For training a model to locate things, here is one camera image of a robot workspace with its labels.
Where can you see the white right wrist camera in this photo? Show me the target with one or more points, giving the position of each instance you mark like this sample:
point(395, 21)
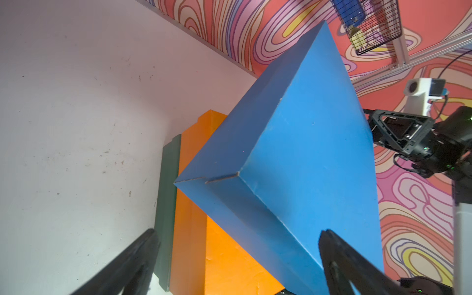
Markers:
point(421, 93)

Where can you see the blue shoebox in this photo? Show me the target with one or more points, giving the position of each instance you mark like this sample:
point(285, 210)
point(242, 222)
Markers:
point(293, 158)

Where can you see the yellow sticky note block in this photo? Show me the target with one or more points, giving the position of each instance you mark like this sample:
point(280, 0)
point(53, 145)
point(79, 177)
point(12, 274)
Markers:
point(358, 39)

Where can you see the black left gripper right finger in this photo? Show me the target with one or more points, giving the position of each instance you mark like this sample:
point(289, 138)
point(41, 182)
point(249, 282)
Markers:
point(346, 270)

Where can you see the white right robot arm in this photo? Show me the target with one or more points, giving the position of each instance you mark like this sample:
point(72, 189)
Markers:
point(462, 284)

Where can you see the green shoebox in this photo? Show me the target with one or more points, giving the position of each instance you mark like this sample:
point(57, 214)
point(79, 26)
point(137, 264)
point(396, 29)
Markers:
point(165, 210)

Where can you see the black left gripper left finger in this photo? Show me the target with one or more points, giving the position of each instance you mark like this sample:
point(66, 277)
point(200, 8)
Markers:
point(130, 273)

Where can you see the black wire basket back wall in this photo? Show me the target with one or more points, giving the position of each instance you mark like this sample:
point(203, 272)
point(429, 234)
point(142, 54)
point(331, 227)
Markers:
point(382, 24)

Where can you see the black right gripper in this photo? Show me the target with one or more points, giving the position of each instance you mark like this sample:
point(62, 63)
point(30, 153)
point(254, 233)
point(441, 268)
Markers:
point(442, 148)

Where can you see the orange shoebox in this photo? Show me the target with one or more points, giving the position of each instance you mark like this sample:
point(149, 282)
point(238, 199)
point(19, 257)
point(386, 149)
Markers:
point(207, 261)

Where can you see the blue stapler in basket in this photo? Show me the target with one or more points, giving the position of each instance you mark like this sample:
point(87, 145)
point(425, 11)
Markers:
point(350, 12)

